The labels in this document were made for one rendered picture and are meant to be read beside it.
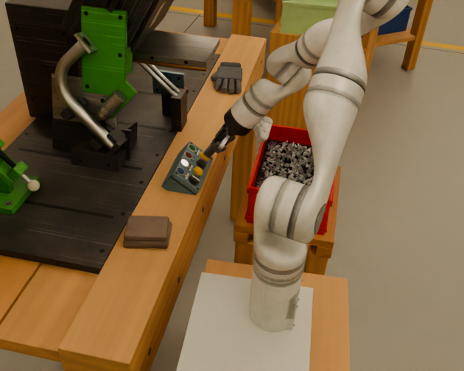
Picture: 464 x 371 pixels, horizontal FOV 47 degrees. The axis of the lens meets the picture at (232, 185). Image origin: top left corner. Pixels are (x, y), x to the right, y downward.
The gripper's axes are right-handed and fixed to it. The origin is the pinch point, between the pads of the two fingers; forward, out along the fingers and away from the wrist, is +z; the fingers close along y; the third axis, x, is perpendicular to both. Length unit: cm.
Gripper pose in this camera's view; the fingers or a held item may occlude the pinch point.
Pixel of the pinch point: (210, 150)
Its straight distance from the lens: 139.7
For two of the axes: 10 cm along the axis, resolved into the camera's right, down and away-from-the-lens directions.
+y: -2.1, 6.0, -7.7
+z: -5.9, 5.5, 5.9
